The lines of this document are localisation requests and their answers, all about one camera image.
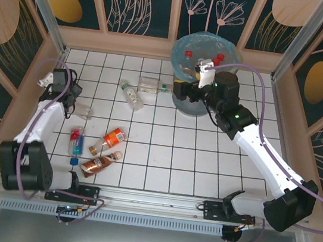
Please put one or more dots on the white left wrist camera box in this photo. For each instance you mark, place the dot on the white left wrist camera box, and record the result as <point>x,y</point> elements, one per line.
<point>45,79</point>

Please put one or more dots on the blue-capped water bottle flower label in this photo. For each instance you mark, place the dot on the blue-capped water bottle flower label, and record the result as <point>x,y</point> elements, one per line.
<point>76,142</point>

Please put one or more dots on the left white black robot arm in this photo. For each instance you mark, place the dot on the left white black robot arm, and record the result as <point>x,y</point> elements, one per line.
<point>44,122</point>

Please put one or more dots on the brown coffee drink bottle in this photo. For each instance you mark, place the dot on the brown coffee drink bottle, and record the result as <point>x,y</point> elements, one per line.
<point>94,167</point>

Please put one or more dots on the aluminium mounting rail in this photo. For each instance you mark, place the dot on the aluminium mounting rail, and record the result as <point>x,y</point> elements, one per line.
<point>150,200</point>

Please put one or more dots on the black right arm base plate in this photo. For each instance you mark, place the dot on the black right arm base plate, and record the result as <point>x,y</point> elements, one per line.
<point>212,212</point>

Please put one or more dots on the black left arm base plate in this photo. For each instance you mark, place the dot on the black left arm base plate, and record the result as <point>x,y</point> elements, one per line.
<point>89,193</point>

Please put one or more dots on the blue-lined trash bin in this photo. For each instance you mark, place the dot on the blue-lined trash bin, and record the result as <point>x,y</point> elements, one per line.
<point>180,51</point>

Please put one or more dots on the small green-capped white-label bottle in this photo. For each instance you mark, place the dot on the small green-capped white-label bottle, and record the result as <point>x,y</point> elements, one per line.
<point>132,95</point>

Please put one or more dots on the clear bottle green-white neck band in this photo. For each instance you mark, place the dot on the clear bottle green-white neck band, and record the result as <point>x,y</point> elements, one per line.
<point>150,85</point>

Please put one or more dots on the orange-label bottle with barcode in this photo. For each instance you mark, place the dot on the orange-label bottle with barcode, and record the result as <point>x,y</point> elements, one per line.
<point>114,137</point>

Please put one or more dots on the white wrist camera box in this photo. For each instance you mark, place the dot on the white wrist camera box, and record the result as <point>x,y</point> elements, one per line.
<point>207,73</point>
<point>45,79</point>

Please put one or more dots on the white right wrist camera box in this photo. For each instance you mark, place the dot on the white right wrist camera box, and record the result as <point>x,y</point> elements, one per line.
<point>207,73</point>

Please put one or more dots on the aluminium frame post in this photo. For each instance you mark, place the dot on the aluminium frame post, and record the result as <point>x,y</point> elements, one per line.
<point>42,5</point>
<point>299,41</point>

